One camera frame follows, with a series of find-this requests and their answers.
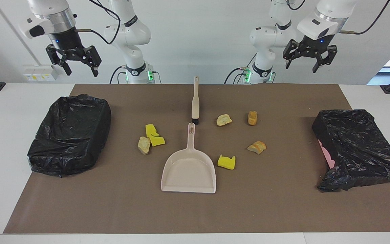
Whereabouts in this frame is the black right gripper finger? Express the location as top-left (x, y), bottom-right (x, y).
top-left (78, 45), bottom-right (102, 77)
top-left (45, 44), bottom-right (72, 76)

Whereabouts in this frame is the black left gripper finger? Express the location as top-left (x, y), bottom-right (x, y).
top-left (312, 45), bottom-right (338, 74)
top-left (282, 40), bottom-right (300, 69)

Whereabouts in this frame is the orange striped bread piece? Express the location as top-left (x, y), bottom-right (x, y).
top-left (247, 141), bottom-right (267, 155)

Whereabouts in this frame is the pale ridged bread chunk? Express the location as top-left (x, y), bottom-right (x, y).
top-left (137, 136), bottom-right (151, 155)

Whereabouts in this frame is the yellow sponge with green layer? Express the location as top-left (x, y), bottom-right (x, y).
top-left (149, 133), bottom-right (166, 147)

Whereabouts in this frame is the beige brush with black bristles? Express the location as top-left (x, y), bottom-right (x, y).
top-left (191, 76), bottom-right (200, 125)

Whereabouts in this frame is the notched yellow sponge piece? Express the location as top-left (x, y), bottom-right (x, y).
top-left (217, 155), bottom-right (236, 170)

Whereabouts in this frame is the beige plastic dustpan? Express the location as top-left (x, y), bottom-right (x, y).
top-left (161, 122), bottom-right (217, 194)

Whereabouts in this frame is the black plastic bin bag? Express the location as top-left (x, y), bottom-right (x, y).
top-left (27, 94), bottom-right (112, 178)

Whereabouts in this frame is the black bin bag over pink bin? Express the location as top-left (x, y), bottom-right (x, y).
top-left (311, 109), bottom-right (390, 192)

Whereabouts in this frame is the pink bin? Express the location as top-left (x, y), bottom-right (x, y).
top-left (318, 140), bottom-right (336, 169)

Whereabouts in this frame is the brown table mat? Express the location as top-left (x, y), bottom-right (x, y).
top-left (3, 84), bottom-right (390, 234)

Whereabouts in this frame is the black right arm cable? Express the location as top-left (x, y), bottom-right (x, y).
top-left (75, 0), bottom-right (121, 45)

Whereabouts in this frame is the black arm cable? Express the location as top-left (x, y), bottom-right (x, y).
top-left (339, 0), bottom-right (390, 35)
top-left (75, 0), bottom-right (121, 45)

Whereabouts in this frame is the white wall power socket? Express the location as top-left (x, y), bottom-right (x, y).
top-left (23, 64), bottom-right (60, 82)

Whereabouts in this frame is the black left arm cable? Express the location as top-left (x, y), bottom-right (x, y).
top-left (339, 0), bottom-right (390, 35)

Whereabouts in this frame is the black right base cable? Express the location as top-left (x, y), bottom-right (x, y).
top-left (110, 66), bottom-right (128, 84)

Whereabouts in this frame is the black base cable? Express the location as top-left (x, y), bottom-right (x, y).
top-left (110, 66), bottom-right (128, 84)
top-left (224, 53), bottom-right (260, 84)

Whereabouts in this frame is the grey wall conduit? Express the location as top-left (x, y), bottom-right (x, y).
top-left (0, 0), bottom-right (42, 66)

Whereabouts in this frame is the black left base cable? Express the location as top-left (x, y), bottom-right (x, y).
top-left (224, 53), bottom-right (260, 84)

